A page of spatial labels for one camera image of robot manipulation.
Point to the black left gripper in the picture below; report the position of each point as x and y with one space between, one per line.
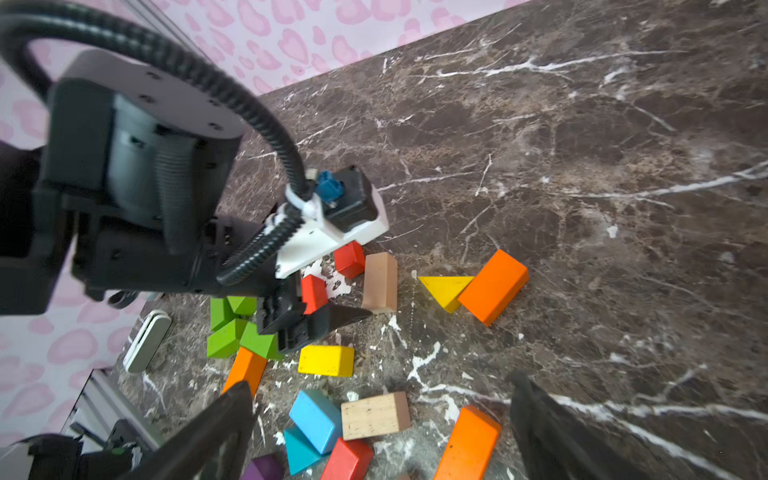
117 255

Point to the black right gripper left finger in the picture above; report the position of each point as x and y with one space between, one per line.
212 446

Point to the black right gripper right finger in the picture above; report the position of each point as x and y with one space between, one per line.
554 444

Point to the red block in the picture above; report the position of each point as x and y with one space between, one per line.
314 293
350 260
349 460

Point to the orange block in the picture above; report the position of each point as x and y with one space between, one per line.
470 446
248 367
495 286

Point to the tan block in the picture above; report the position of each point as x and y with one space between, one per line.
375 416
380 286

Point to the yellow triangle block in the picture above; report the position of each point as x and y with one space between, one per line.
446 290

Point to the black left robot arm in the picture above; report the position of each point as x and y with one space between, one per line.
142 139

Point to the green block centre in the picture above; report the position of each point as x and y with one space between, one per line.
264 345

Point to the green block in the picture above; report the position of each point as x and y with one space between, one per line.
225 342
221 313
243 306
264 345

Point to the yellow rectangular block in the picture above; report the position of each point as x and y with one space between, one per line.
334 361

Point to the purple small block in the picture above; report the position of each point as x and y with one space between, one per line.
265 467

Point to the green block upper left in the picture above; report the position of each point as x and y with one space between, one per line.
243 306

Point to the green block far left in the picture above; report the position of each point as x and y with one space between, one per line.
221 313

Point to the green block lower left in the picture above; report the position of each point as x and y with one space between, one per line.
225 342

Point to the teal triangle block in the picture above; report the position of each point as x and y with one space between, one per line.
301 454

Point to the light blue block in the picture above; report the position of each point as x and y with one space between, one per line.
318 418

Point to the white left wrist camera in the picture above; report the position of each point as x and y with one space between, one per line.
346 208

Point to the aluminium front rail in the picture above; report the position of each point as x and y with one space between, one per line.
99 407

